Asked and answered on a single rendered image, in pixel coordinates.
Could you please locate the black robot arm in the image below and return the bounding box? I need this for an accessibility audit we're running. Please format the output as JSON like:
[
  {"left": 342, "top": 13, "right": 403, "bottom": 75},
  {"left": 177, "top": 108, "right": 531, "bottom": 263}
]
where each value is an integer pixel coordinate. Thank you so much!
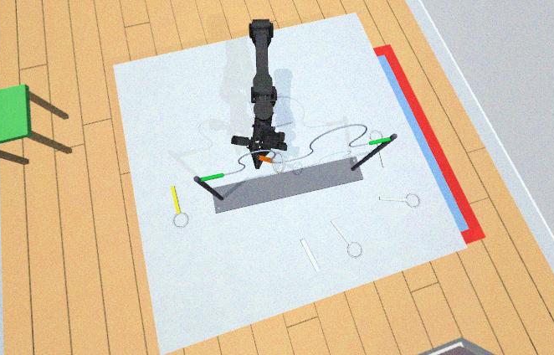
[{"left": 249, "top": 19, "right": 285, "bottom": 147}]

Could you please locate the yellow handle with white ring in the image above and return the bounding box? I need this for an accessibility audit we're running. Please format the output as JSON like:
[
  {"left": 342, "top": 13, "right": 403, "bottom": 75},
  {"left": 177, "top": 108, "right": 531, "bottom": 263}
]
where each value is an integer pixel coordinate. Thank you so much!
[{"left": 171, "top": 186, "right": 188, "bottom": 229}]

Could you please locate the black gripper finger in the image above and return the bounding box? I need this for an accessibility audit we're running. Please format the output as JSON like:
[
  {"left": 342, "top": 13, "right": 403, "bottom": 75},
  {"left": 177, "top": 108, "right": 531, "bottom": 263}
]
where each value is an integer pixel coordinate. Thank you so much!
[
  {"left": 246, "top": 147, "right": 261, "bottom": 169},
  {"left": 258, "top": 152, "right": 270, "bottom": 169}
]

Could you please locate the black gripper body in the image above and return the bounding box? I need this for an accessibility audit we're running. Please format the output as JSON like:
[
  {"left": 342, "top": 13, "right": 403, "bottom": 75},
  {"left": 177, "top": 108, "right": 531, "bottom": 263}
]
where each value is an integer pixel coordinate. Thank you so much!
[{"left": 231, "top": 121, "right": 287, "bottom": 151}]

